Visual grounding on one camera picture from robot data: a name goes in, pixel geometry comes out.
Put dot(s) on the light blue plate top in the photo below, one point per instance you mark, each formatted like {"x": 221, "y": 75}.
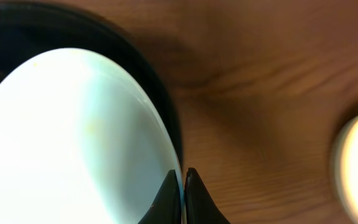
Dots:
{"x": 80, "y": 142}

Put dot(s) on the round black tray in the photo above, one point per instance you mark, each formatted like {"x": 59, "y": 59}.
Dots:
{"x": 29, "y": 28}

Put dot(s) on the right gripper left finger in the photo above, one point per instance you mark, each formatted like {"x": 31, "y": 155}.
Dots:
{"x": 166, "y": 207}

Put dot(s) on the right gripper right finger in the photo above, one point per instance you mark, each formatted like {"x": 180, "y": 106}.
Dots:
{"x": 200, "y": 207}

